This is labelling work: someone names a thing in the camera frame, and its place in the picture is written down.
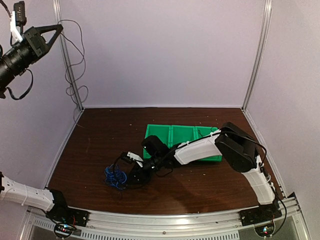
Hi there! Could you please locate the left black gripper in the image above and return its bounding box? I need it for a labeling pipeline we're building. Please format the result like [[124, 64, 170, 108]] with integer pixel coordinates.
[[0, 22, 65, 90]]

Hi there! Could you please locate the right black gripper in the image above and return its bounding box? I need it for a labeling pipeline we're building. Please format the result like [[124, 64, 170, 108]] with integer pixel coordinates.
[[126, 153, 164, 184]]

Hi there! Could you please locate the blue cable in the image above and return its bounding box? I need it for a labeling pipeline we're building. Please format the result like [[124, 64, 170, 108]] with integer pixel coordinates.
[[103, 164, 128, 192]]

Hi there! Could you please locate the brown thin cable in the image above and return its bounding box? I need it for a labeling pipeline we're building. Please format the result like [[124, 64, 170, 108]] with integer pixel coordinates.
[[58, 19, 90, 123]]

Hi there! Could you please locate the green bin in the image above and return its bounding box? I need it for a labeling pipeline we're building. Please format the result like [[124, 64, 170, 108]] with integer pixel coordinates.
[[168, 125, 198, 148], [195, 126, 222, 163], [145, 124, 173, 148]]

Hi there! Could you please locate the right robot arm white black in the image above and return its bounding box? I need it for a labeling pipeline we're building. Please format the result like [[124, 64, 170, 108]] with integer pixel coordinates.
[[120, 122, 281, 221]]

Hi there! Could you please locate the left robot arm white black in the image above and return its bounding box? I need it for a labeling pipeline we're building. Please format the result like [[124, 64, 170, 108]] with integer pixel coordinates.
[[0, 24, 72, 222]]

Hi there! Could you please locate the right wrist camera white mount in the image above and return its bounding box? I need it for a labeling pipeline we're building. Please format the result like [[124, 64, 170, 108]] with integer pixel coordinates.
[[120, 151, 144, 168]]

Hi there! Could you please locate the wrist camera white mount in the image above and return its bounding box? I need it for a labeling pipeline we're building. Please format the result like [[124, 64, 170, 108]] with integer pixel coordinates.
[[10, 0, 27, 43], [120, 151, 144, 168]]

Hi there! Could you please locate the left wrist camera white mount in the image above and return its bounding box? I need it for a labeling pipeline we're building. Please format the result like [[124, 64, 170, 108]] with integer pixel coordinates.
[[10, 0, 27, 43]]

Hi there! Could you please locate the left aluminium frame post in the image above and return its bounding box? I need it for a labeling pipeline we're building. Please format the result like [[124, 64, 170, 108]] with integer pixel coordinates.
[[52, 0, 83, 112]]

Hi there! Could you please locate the aluminium frame post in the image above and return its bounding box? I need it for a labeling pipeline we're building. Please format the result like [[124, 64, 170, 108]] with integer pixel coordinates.
[[52, 0, 83, 112], [241, 0, 273, 112]]

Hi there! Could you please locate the right arm braided black cable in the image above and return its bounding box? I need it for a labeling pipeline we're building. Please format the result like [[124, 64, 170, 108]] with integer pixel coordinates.
[[113, 153, 176, 190]]

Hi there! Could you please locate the arm braided black cable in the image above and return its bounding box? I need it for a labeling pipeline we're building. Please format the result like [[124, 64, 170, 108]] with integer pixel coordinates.
[[113, 153, 176, 190], [0, 2, 34, 101]]

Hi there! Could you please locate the left arm braided black cable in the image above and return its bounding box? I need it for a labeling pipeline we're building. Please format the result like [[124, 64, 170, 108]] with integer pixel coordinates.
[[0, 2, 34, 101]]

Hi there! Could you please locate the front aluminium rail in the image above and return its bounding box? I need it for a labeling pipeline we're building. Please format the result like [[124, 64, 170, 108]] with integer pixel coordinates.
[[17, 197, 311, 240]]

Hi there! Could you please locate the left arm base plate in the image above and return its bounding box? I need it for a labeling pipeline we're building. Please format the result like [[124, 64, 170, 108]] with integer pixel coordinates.
[[46, 206, 89, 227]]

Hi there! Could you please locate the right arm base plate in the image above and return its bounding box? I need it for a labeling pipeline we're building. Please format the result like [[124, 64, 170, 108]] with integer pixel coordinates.
[[239, 205, 282, 226]]

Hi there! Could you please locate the right aluminium frame post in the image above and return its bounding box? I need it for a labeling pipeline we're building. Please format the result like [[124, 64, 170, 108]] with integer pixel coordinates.
[[241, 0, 273, 112]]

